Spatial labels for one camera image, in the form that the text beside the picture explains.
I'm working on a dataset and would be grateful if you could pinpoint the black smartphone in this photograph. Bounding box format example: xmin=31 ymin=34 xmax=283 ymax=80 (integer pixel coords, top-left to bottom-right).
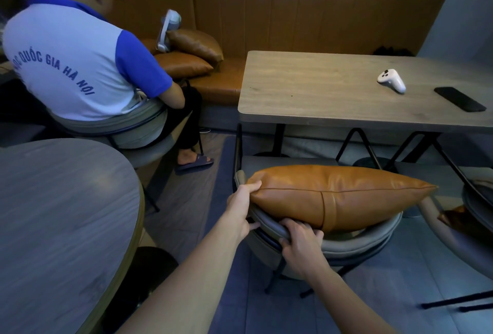
xmin=434 ymin=87 xmax=487 ymax=113

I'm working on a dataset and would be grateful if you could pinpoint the grey round table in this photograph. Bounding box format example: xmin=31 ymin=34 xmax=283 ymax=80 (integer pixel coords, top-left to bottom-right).
xmin=0 ymin=138 xmax=180 ymax=334

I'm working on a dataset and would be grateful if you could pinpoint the grey padded chair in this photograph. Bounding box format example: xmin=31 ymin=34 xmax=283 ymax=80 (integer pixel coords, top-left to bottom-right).
xmin=418 ymin=166 xmax=493 ymax=313
xmin=233 ymin=124 xmax=403 ymax=297
xmin=47 ymin=97 xmax=205 ymax=215

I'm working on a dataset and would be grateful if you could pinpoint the brown leather bench sofa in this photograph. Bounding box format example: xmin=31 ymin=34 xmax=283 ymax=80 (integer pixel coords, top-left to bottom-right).
xmin=0 ymin=0 xmax=450 ymax=108

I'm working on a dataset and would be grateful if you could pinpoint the white hand controller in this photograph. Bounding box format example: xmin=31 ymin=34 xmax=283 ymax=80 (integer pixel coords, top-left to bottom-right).
xmin=377 ymin=69 xmax=407 ymax=95

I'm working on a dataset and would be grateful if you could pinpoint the white headset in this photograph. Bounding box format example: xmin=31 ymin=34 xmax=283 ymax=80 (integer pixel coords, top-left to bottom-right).
xmin=156 ymin=9 xmax=182 ymax=53

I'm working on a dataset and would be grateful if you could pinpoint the long brown leather pillow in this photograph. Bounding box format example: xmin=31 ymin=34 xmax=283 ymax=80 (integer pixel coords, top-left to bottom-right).
xmin=246 ymin=164 xmax=439 ymax=233

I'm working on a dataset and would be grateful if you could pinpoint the person's left forearm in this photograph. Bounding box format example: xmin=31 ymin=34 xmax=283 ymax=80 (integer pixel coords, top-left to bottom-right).
xmin=116 ymin=212 xmax=248 ymax=334

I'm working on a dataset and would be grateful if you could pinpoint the person's right hand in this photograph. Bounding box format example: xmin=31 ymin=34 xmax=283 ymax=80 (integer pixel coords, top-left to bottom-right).
xmin=279 ymin=218 xmax=330 ymax=281

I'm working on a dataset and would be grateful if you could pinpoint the person's right forearm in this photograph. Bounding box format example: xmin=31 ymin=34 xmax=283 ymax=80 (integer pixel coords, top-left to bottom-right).
xmin=306 ymin=268 xmax=398 ymax=334

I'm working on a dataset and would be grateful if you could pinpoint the person's left hand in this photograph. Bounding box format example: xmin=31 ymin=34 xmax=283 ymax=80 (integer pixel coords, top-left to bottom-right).
xmin=225 ymin=182 xmax=263 ymax=244

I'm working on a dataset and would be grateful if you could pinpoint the wooden rectangular table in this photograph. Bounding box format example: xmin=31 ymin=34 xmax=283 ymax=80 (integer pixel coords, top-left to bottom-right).
xmin=238 ymin=51 xmax=493 ymax=172

